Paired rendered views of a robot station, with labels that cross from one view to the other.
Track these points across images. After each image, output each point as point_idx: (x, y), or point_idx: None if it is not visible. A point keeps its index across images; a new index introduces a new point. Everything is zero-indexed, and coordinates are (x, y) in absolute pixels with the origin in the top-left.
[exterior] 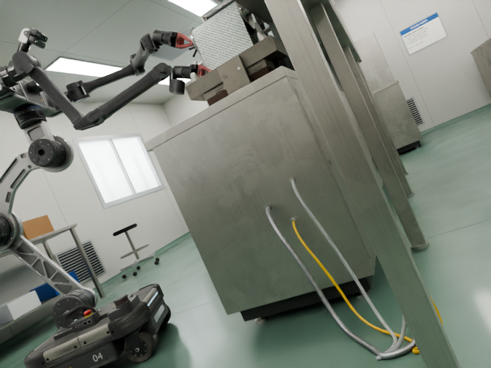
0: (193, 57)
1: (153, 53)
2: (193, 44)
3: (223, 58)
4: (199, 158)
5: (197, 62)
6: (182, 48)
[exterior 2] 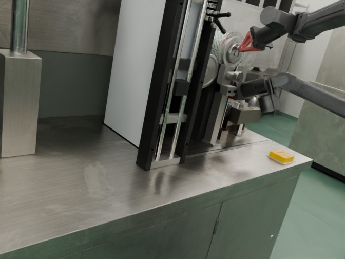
0: (225, 33)
1: (300, 41)
2: (242, 57)
3: (215, 82)
4: None
5: (235, 71)
6: (254, 49)
